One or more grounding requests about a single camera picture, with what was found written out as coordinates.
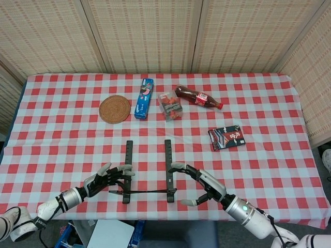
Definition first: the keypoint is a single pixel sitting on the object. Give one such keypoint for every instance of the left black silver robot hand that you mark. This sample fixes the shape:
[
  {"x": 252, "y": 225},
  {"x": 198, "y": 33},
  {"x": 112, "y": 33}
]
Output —
[{"x": 101, "y": 180}]

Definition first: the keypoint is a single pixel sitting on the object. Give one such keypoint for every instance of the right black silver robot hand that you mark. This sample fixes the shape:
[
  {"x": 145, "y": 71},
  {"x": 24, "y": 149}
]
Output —
[{"x": 212, "y": 184}]

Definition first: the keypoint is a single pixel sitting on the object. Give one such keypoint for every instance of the black folding stand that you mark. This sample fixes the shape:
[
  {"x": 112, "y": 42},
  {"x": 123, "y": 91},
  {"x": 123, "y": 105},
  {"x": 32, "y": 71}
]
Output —
[{"x": 168, "y": 155}]

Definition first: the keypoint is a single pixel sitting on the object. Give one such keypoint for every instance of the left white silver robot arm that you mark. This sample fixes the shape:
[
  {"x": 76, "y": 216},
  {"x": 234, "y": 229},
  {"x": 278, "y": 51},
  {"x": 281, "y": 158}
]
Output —
[{"x": 69, "y": 197}]

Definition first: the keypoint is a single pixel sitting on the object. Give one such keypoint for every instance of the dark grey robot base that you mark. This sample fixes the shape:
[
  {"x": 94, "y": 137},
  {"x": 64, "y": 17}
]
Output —
[{"x": 181, "y": 235}]

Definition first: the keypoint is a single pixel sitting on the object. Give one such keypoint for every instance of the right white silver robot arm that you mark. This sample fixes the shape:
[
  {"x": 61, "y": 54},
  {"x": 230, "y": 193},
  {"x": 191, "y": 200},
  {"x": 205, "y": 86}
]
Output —
[{"x": 248, "y": 217}]

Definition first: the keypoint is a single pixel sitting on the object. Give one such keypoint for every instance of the dark snack packet red print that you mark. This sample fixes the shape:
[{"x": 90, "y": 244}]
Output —
[{"x": 227, "y": 137}]

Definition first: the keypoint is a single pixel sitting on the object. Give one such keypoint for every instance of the white flat board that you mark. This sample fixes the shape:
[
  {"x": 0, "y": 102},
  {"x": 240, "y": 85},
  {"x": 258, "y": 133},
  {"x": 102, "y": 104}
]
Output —
[{"x": 111, "y": 233}]

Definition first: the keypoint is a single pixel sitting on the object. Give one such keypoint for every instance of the blue carton box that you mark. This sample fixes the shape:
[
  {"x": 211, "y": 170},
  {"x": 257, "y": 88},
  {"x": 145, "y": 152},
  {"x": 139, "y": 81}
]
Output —
[{"x": 137, "y": 232}]

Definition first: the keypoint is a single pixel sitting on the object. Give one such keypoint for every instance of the blue plastic crate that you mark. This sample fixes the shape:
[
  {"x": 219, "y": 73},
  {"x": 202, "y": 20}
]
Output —
[{"x": 66, "y": 236}]

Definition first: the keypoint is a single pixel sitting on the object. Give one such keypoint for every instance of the red white checkered tablecloth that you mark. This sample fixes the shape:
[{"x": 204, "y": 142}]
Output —
[{"x": 64, "y": 124}]

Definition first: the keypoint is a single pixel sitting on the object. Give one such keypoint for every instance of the round brown rattan coaster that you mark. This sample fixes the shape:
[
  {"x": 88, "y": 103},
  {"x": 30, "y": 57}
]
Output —
[{"x": 114, "y": 109}]

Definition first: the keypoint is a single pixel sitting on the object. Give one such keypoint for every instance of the blue Oreo cookie box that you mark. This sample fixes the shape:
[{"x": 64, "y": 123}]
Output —
[{"x": 143, "y": 103}]

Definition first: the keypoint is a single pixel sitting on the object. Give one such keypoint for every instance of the clear plastic box red contents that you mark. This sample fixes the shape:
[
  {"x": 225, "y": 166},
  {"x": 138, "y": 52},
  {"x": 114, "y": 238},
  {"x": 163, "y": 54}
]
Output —
[{"x": 170, "y": 106}]

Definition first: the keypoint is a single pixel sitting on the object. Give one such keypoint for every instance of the cola bottle with red label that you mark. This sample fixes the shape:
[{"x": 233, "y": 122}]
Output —
[{"x": 194, "y": 96}]

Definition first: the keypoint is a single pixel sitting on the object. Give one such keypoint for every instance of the white shoe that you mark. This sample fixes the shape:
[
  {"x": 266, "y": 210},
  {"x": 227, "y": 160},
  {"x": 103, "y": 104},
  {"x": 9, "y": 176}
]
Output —
[{"x": 327, "y": 160}]

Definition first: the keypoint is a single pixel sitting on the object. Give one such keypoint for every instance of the bamboo folding screen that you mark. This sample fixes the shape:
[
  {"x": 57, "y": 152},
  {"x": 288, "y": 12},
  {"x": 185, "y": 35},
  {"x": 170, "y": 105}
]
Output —
[{"x": 155, "y": 38}]

